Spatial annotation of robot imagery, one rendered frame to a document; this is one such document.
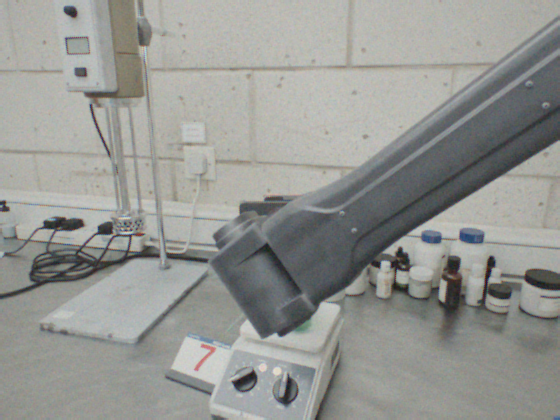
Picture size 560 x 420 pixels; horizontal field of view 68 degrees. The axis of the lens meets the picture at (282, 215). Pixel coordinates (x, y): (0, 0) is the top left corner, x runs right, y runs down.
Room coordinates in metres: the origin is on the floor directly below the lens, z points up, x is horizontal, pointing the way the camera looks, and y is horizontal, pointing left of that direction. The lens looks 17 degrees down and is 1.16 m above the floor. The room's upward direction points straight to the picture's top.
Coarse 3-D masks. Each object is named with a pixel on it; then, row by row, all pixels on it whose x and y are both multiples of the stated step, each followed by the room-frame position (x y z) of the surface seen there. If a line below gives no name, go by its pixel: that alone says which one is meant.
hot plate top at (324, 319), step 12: (324, 312) 0.54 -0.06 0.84; (336, 312) 0.54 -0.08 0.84; (324, 324) 0.51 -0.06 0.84; (252, 336) 0.49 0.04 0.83; (276, 336) 0.48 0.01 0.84; (288, 336) 0.48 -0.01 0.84; (300, 336) 0.48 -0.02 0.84; (312, 336) 0.48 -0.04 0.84; (324, 336) 0.48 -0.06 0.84; (300, 348) 0.46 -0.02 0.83; (312, 348) 0.46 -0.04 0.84
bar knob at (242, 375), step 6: (240, 372) 0.44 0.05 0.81; (246, 372) 0.44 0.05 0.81; (252, 372) 0.44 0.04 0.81; (234, 378) 0.43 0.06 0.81; (240, 378) 0.43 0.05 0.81; (246, 378) 0.44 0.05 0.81; (252, 378) 0.44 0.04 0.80; (234, 384) 0.43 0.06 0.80; (240, 384) 0.44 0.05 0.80; (246, 384) 0.44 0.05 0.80; (252, 384) 0.44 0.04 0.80; (240, 390) 0.43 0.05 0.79; (246, 390) 0.43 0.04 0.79
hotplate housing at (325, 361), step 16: (240, 336) 0.52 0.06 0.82; (336, 336) 0.52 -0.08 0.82; (256, 352) 0.48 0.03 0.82; (272, 352) 0.48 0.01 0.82; (288, 352) 0.47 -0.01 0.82; (304, 352) 0.47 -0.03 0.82; (320, 352) 0.47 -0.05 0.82; (336, 352) 0.52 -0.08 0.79; (224, 368) 0.47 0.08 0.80; (320, 368) 0.45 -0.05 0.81; (320, 384) 0.44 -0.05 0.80; (320, 400) 0.44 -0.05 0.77; (224, 416) 0.42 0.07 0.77; (240, 416) 0.41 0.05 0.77; (256, 416) 0.41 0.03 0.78; (304, 416) 0.40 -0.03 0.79
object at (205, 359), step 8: (184, 344) 0.55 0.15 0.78; (192, 344) 0.55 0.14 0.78; (200, 344) 0.54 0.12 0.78; (208, 344) 0.54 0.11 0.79; (184, 352) 0.54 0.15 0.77; (192, 352) 0.54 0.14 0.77; (200, 352) 0.53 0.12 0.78; (208, 352) 0.53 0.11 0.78; (216, 352) 0.53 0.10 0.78; (224, 352) 0.52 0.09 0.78; (176, 360) 0.53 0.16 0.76; (184, 360) 0.53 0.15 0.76; (192, 360) 0.53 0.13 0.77; (200, 360) 0.52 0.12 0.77; (208, 360) 0.52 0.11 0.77; (216, 360) 0.52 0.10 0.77; (224, 360) 0.51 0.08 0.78; (184, 368) 0.52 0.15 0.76; (192, 368) 0.52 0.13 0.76; (200, 368) 0.51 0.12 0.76; (208, 368) 0.51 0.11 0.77; (216, 368) 0.51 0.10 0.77; (208, 376) 0.50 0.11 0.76; (216, 376) 0.50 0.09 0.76
